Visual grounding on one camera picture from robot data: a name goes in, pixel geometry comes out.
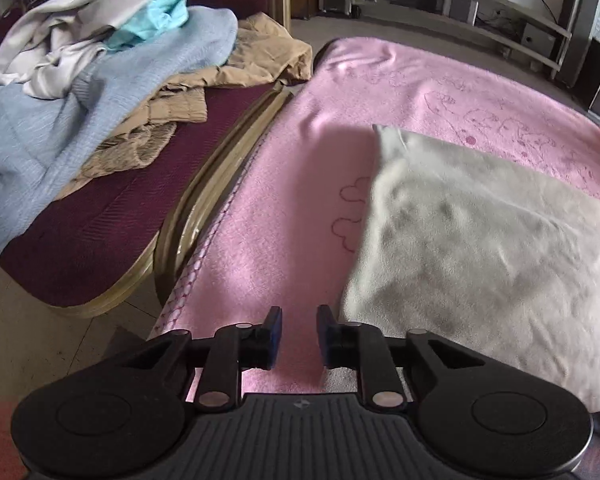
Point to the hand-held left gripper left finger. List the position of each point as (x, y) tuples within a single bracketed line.
[(275, 332)]

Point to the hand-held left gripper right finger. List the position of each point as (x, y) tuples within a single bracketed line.
[(325, 332)]

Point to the cream sweatshirt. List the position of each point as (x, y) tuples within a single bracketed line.
[(480, 260)]

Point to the pink blanket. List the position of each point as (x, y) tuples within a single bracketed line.
[(300, 185)]

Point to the tan jacket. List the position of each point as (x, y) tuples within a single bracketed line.
[(260, 55)]

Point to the light blue knit sweater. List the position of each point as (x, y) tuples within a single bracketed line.
[(55, 130)]

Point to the turquoise garment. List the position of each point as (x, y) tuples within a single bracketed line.
[(152, 20)]

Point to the small grey speaker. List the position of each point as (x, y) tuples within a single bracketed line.
[(460, 7)]

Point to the grey subwoofer box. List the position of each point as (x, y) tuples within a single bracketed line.
[(537, 40)]

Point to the white garment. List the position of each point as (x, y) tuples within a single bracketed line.
[(70, 20)]

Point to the tall grey speaker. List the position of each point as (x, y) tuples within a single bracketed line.
[(582, 30)]

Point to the maroon chair with gold frame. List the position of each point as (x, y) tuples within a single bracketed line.
[(110, 240)]

